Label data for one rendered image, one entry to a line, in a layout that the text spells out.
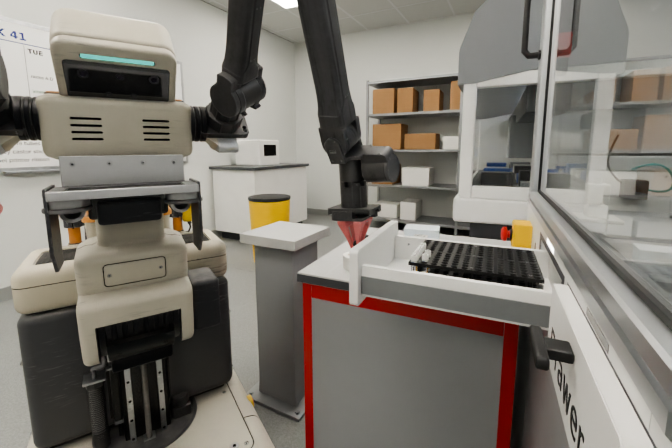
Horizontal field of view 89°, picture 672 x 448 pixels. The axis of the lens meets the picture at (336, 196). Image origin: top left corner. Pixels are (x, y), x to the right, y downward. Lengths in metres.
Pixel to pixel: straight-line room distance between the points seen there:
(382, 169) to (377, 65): 4.71
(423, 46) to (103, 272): 4.78
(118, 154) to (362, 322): 0.72
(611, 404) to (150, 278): 0.83
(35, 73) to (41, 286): 2.59
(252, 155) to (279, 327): 3.05
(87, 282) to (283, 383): 1.03
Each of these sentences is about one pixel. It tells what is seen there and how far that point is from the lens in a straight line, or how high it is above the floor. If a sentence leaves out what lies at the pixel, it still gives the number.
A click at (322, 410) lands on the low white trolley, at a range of 1.21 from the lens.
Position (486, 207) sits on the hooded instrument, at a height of 0.87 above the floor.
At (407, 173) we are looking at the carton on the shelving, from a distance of 4.59.
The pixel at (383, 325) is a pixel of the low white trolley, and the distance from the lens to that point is 0.98.
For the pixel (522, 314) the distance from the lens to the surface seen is 0.64.
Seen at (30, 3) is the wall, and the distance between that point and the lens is 3.74.
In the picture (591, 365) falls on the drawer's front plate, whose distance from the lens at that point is 0.39.
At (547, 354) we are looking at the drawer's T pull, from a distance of 0.43.
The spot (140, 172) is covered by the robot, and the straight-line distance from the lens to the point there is 0.84.
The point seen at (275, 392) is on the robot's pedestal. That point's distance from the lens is 1.76.
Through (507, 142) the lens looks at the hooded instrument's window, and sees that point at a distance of 1.53.
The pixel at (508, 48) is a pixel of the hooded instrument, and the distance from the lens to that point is 1.55.
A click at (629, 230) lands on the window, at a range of 0.42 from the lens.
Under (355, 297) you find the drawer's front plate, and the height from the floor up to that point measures 0.84.
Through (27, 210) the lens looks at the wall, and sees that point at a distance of 3.55.
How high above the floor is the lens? 1.11
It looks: 8 degrees down
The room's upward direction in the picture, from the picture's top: straight up
